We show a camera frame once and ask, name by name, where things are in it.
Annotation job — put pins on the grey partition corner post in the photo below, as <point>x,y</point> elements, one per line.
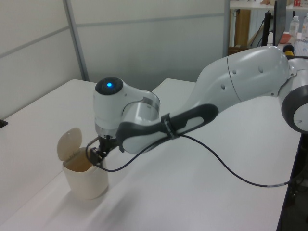
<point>77,48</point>

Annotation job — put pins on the wooden desk with white top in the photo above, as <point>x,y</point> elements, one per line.
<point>241,26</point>

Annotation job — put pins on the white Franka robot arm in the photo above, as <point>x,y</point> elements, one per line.
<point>252,72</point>

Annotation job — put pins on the clear plastic water bottle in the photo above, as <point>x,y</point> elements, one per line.
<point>305,26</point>
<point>294,27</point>

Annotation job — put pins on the small red box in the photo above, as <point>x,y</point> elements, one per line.
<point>298,2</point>

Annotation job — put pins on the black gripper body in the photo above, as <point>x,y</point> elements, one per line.
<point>107,142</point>

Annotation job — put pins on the grey partition end post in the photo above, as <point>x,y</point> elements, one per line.
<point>227,29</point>

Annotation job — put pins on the yellow and black tool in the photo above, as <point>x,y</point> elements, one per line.
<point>288,50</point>

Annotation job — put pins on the black computer monitor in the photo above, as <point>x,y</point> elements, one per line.
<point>280,21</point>

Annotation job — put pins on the red bowl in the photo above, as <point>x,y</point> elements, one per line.
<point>286,38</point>

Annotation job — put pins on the small white bin with lid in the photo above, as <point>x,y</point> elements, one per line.
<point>84,183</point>

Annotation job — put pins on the black monitor stand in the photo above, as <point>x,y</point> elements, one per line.
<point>267,29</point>

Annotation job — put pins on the black table frame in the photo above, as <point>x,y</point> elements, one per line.
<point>297,154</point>

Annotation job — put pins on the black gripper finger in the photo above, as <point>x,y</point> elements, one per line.
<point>105,151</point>
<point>95,156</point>

